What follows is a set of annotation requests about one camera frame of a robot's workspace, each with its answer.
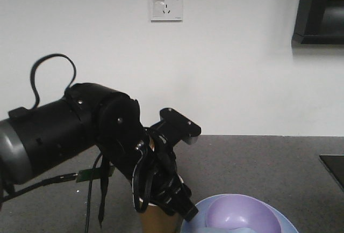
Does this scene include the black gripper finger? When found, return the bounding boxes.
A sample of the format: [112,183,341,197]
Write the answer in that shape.
[177,190,198,222]

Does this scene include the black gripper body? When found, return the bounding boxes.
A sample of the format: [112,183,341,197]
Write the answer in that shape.
[131,136,191,212]

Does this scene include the brown paper cup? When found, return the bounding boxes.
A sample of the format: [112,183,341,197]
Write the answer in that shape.
[130,134,186,233]

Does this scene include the light blue plastic spoon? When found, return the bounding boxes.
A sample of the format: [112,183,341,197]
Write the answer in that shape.
[192,227,256,233]

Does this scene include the purple plastic bowl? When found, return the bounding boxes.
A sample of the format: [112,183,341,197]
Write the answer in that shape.
[205,194,282,232]

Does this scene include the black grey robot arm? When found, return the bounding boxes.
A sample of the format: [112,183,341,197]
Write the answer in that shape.
[1,83,201,221]

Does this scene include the light blue plate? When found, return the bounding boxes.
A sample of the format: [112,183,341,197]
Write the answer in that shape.
[180,194,298,232]

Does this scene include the green circuit board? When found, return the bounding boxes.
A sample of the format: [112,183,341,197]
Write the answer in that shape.
[76,165,115,183]

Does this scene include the black induction cooktop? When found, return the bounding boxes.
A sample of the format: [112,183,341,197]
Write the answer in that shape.
[319,155,344,190]

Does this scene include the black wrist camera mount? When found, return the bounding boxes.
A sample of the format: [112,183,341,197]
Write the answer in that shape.
[150,108,202,147]

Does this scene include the white wall power socket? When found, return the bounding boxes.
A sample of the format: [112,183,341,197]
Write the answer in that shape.
[149,0,183,22]

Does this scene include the black wall cabinet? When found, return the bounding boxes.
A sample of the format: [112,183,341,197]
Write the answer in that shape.
[292,0,343,45]

